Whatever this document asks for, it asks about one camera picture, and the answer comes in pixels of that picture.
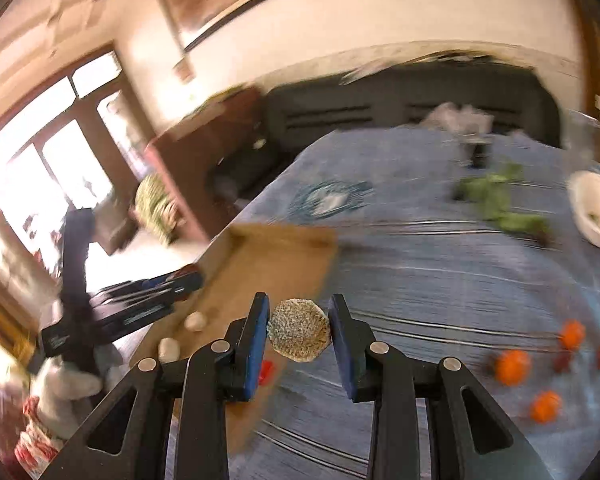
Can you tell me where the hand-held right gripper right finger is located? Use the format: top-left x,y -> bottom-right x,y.
328,294 -> 556,480

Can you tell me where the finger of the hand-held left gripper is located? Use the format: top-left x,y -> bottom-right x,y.
87,291 -> 177,345
100,269 -> 204,303

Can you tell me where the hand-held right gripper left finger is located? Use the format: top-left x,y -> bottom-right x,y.
40,294 -> 271,480

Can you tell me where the speckled grey round slice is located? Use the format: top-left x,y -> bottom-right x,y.
266,298 -> 332,362

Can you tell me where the brown cardboard box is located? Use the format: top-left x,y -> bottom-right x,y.
129,224 -> 339,456

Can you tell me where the person's left hand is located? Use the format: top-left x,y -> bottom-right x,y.
32,344 -> 127,438

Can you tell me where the green patterned cushion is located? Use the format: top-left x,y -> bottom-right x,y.
134,172 -> 181,246

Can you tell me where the blue striped tablecloth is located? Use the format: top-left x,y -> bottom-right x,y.
165,126 -> 600,480

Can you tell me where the wooden framed window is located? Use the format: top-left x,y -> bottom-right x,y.
0,47 -> 153,281

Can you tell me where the brown wooden cabinet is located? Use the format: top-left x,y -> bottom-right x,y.
145,85 -> 268,243

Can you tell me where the orange tangerine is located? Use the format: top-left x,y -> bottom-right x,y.
530,391 -> 563,423
495,350 -> 532,387
559,321 -> 587,351

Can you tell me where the green leafy vegetable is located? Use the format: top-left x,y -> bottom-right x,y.
452,160 -> 553,246

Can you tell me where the small black object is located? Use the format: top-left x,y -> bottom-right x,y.
462,137 -> 493,168

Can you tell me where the dark grey sofa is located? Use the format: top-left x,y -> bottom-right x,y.
207,50 -> 563,201

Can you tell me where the crumpled white plastic bag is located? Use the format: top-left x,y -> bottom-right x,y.
420,101 -> 496,136

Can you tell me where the white bowl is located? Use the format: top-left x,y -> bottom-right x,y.
566,170 -> 600,250

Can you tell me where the framed wall picture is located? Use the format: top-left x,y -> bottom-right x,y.
154,0 -> 371,53

